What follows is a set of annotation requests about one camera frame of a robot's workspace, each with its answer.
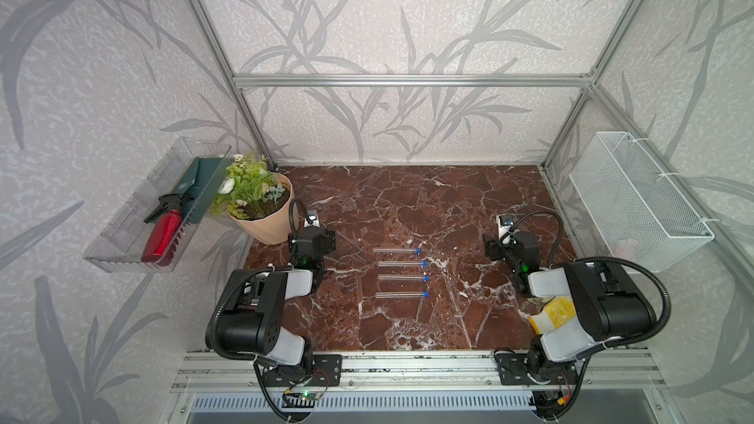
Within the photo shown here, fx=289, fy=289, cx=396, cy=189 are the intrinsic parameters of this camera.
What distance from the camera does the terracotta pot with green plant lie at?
769mm

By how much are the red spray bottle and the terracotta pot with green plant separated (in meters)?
0.07

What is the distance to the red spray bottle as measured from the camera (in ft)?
1.84
